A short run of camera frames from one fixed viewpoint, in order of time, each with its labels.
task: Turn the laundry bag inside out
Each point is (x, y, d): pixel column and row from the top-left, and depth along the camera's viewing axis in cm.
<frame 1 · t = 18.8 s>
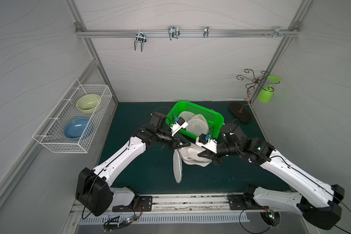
left hand: (188, 144, 68), fingers closed
right hand: (199, 151, 65), fingers closed
green plastic basket: (215, 121, 106), point 5 cm above the table
bronze cup tree stand: (242, 111, 114), point 3 cm above the table
green plastic wine glass: (265, 95, 95), point 24 cm above the table

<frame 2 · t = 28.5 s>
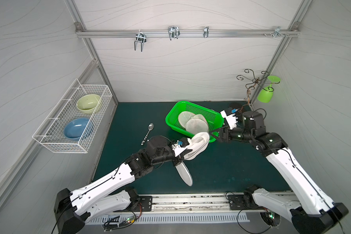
left hand: (190, 149, 66), fingers closed
right hand: (213, 130, 69), fingers open
metal spoon: (150, 127, 106), on the table
the other named things where they were.

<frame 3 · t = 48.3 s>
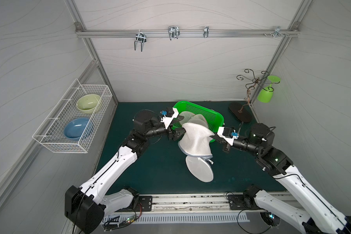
left hand: (185, 123, 64), fingers open
right hand: (210, 130, 61), fingers closed
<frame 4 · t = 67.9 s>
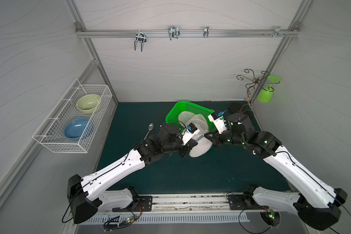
left hand: (196, 143, 66), fingers closed
right hand: (206, 133, 67), fingers closed
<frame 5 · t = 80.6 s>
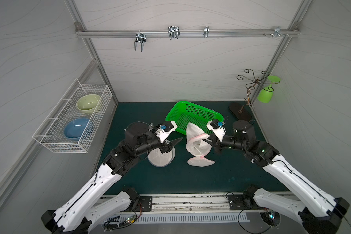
left hand: (177, 132, 61), fingers open
right hand: (203, 136, 67), fingers closed
